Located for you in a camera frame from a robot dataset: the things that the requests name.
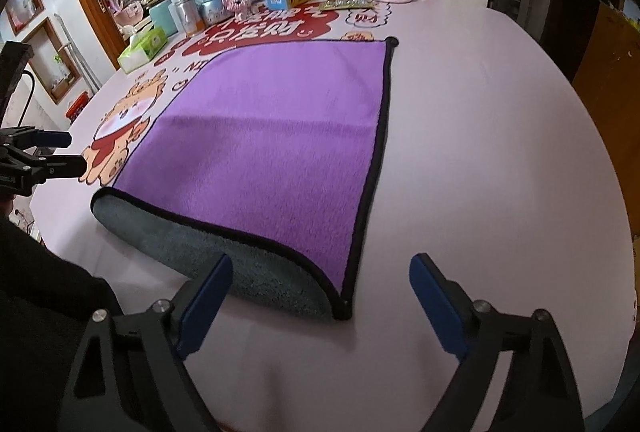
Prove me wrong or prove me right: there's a purple and grey towel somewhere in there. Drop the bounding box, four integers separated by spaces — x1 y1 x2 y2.
91 37 398 321

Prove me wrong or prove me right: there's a red basket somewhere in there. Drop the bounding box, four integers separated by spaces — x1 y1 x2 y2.
65 91 91 122

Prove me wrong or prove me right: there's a green tissue pack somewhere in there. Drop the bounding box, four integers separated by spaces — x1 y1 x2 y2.
117 25 167 74

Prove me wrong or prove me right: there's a printed pink tablecloth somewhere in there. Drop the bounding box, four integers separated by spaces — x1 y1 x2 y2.
28 0 637 428

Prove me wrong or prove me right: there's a teal round container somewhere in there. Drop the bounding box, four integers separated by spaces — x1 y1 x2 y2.
149 0 178 37

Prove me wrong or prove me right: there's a clear plastic bottle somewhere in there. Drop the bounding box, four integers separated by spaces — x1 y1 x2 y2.
168 0 184 33

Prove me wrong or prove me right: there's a pink block figurine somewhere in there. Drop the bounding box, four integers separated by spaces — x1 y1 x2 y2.
221 0 252 22

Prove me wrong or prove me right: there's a blister pill pack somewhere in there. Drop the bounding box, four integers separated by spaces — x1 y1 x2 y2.
319 0 376 11

